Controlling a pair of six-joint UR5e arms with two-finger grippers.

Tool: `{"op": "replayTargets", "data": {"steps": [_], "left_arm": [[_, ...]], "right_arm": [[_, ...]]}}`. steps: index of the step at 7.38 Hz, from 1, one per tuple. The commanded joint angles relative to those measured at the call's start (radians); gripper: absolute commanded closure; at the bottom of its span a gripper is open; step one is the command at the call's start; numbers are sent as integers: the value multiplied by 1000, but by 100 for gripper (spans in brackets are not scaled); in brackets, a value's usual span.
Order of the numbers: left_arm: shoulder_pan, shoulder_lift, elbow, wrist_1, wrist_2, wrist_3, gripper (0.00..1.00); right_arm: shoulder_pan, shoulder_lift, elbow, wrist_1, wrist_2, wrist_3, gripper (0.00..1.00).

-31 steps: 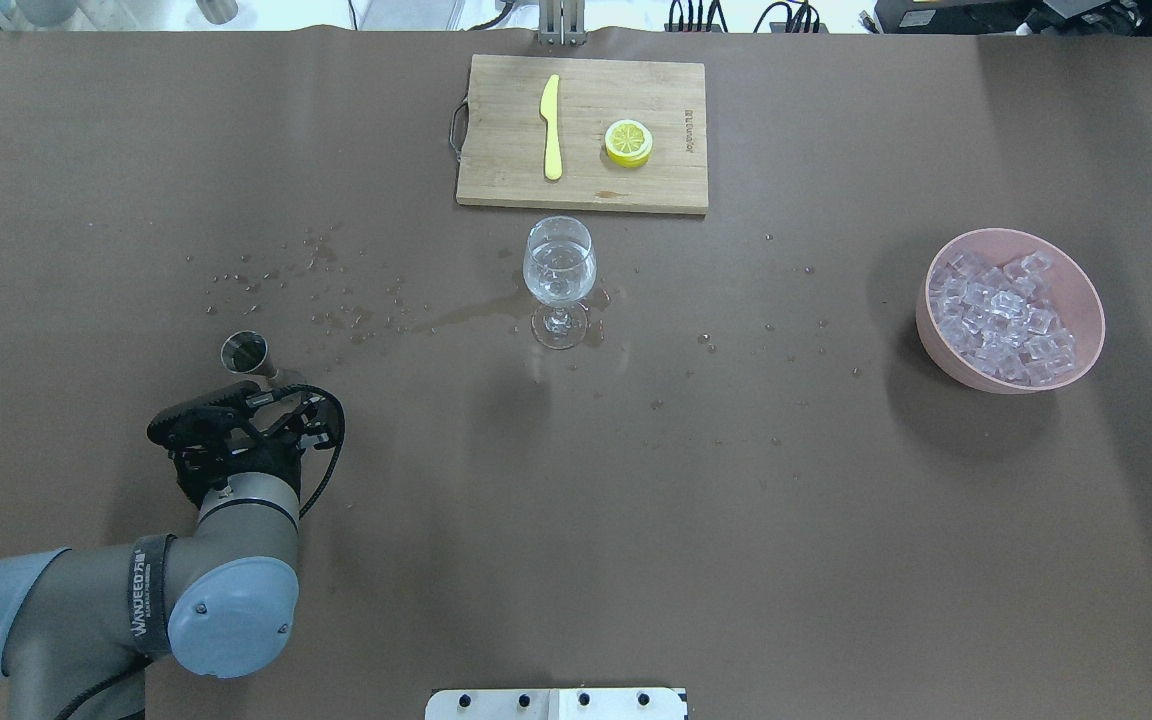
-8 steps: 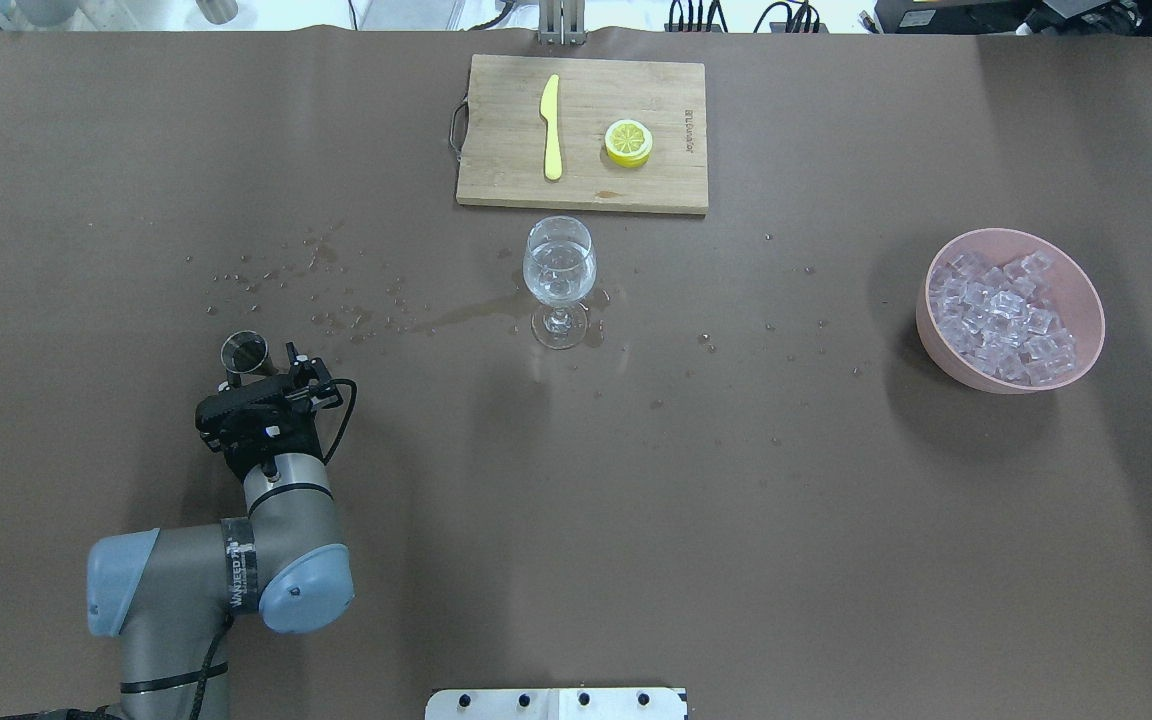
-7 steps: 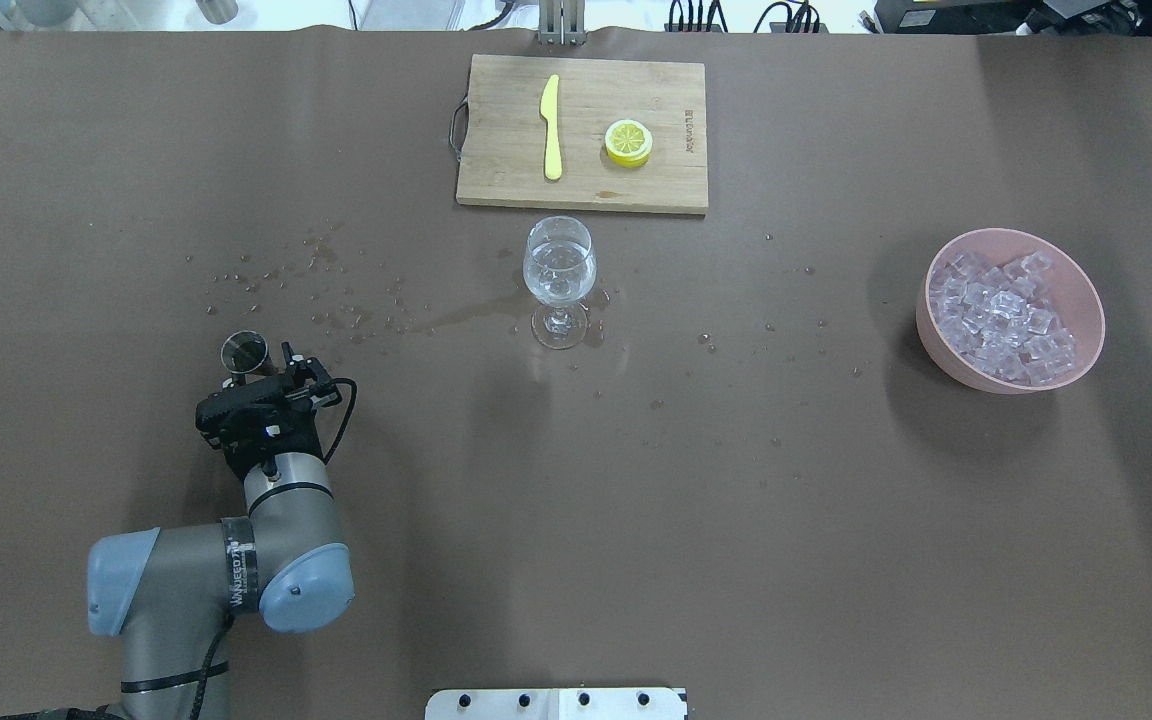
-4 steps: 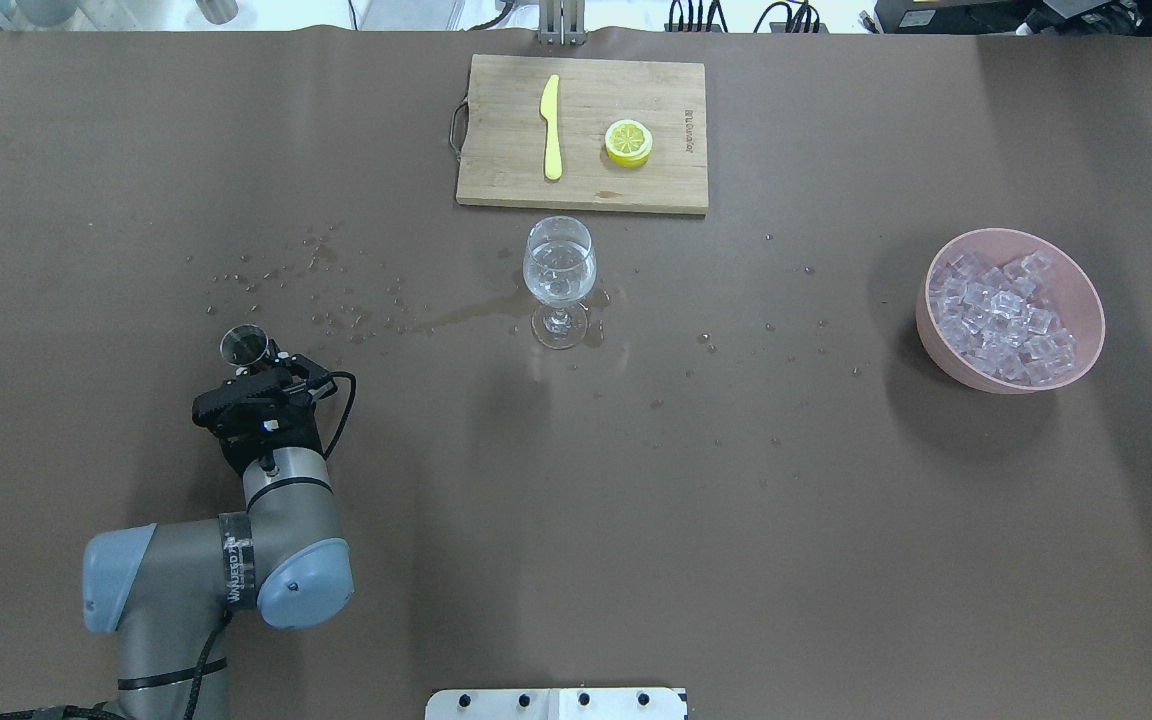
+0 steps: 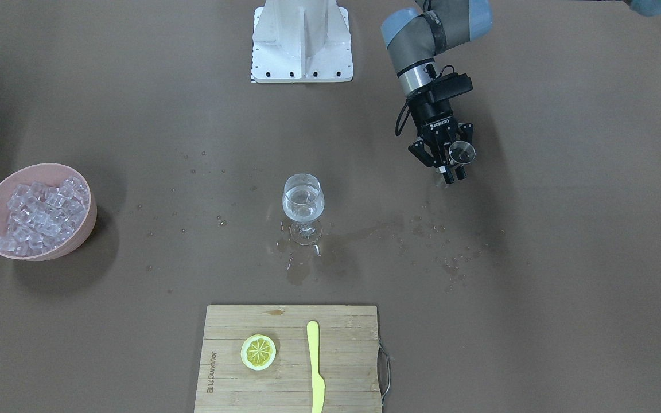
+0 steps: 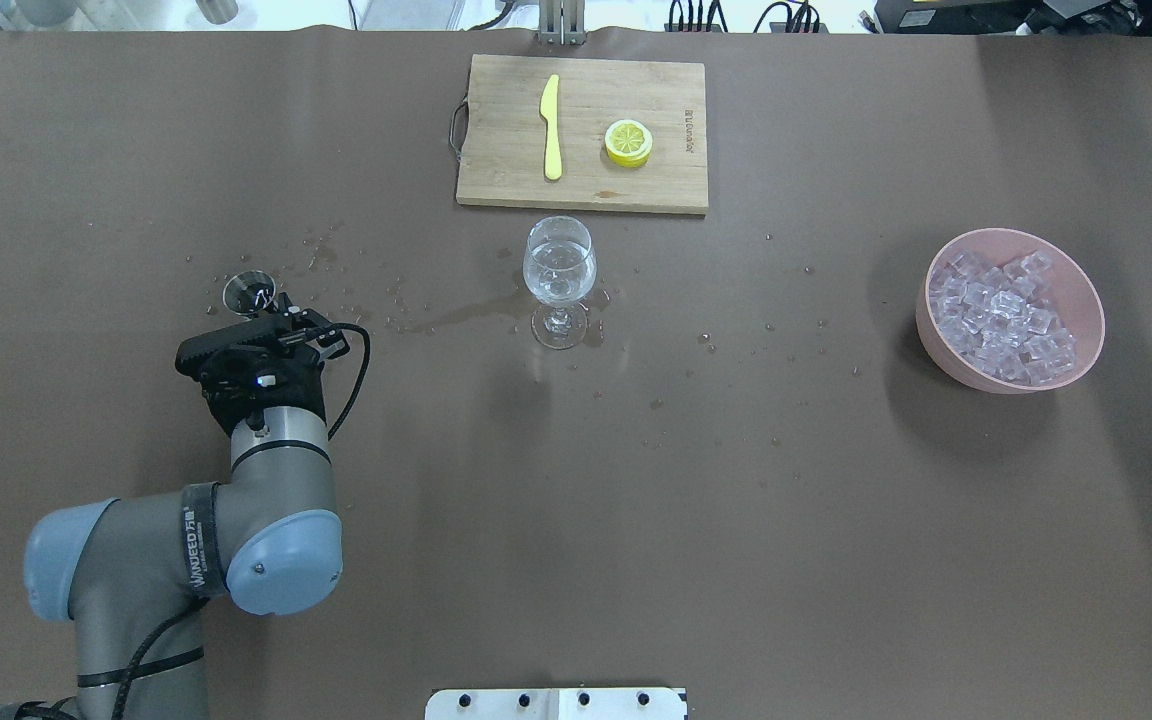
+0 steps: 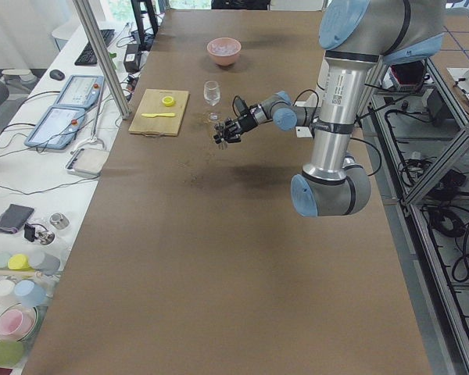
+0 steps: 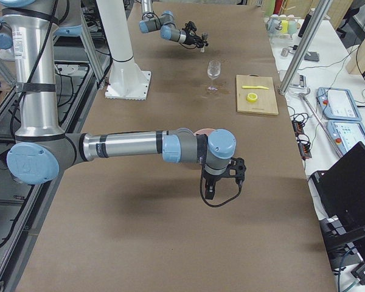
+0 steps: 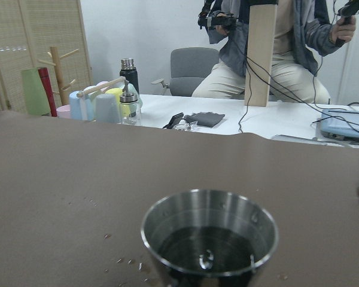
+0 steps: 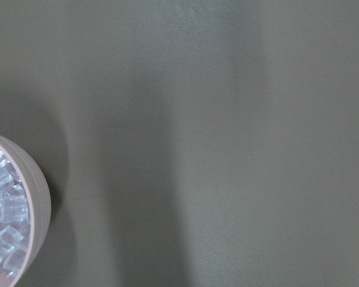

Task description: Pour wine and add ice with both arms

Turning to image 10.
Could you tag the clear ice cubes pile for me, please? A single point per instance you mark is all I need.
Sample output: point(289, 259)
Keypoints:
point(14, 219)

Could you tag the pink bowl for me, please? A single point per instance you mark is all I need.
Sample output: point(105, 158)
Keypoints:
point(39, 201)

